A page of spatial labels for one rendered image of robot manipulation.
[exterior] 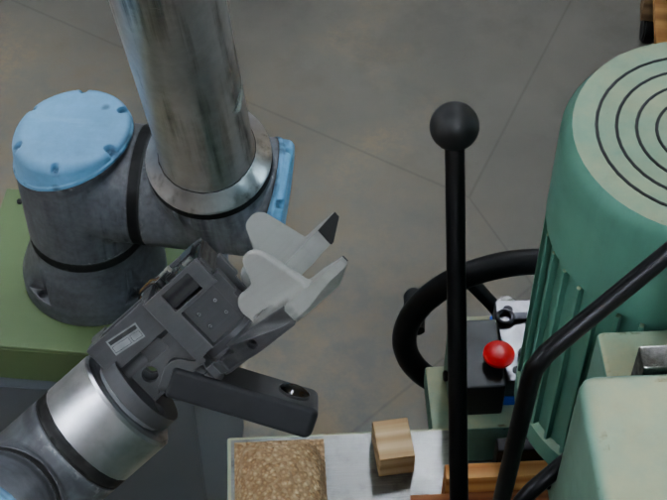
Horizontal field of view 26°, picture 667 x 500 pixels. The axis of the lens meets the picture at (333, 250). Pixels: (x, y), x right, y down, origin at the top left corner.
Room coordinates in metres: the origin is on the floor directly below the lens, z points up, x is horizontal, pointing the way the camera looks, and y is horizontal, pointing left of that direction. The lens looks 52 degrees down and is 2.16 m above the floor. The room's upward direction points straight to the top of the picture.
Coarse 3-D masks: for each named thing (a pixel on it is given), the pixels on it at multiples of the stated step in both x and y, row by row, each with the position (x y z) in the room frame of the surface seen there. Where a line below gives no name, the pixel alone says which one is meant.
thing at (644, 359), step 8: (640, 352) 0.44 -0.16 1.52; (648, 352) 0.43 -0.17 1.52; (656, 352) 0.43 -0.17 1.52; (664, 352) 0.43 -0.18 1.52; (640, 360) 0.43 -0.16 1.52; (648, 360) 0.43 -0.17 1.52; (656, 360) 0.43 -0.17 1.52; (664, 360) 0.43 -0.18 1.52; (640, 368) 0.43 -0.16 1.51; (648, 368) 0.43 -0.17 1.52; (656, 368) 0.43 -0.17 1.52; (664, 368) 0.43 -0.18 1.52
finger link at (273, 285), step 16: (256, 256) 0.62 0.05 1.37; (272, 256) 0.62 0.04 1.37; (256, 272) 0.62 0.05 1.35; (272, 272) 0.61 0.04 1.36; (288, 272) 0.61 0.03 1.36; (320, 272) 0.61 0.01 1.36; (336, 272) 0.61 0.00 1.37; (256, 288) 0.61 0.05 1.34; (272, 288) 0.61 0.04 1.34; (288, 288) 0.61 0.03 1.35; (304, 288) 0.60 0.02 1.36; (320, 288) 0.60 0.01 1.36; (240, 304) 0.61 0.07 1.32; (256, 304) 0.61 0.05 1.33; (272, 304) 0.60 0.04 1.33; (288, 304) 0.60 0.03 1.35; (304, 304) 0.59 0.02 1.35; (256, 320) 0.60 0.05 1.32
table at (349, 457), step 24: (432, 384) 0.84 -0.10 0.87; (432, 408) 0.81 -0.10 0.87; (432, 432) 0.76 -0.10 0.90; (336, 456) 0.73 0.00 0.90; (360, 456) 0.73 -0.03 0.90; (432, 456) 0.73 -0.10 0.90; (336, 480) 0.71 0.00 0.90; (360, 480) 0.71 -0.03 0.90; (384, 480) 0.71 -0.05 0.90; (408, 480) 0.71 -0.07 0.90; (432, 480) 0.71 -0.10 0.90
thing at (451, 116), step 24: (432, 120) 0.69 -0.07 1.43; (456, 120) 0.68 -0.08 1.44; (456, 144) 0.68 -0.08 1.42; (456, 168) 0.67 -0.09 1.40; (456, 192) 0.66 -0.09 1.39; (456, 216) 0.65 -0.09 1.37; (456, 240) 0.64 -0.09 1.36; (456, 264) 0.63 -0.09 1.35; (456, 288) 0.62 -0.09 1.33; (456, 312) 0.61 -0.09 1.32; (456, 336) 0.60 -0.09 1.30; (456, 360) 0.58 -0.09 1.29; (456, 384) 0.57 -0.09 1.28; (456, 408) 0.56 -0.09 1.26; (456, 432) 0.55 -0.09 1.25; (456, 456) 0.54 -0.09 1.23; (456, 480) 0.53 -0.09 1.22
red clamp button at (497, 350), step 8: (488, 344) 0.78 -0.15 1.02; (496, 344) 0.78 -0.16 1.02; (504, 344) 0.78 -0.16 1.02; (488, 352) 0.77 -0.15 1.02; (496, 352) 0.77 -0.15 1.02; (504, 352) 0.77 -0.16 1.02; (512, 352) 0.77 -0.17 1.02; (488, 360) 0.77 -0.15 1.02; (496, 360) 0.76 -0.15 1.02; (504, 360) 0.76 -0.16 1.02; (512, 360) 0.77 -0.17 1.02
